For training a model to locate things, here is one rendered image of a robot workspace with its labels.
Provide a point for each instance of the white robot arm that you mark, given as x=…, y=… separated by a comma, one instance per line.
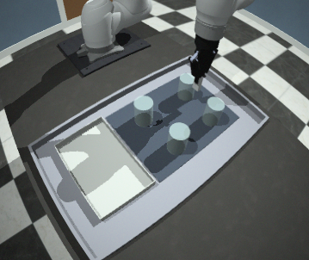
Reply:
x=101, y=20

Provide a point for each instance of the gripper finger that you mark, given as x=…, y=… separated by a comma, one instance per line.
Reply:
x=207, y=65
x=197, y=71

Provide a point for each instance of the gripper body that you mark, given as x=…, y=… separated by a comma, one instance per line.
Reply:
x=202, y=44

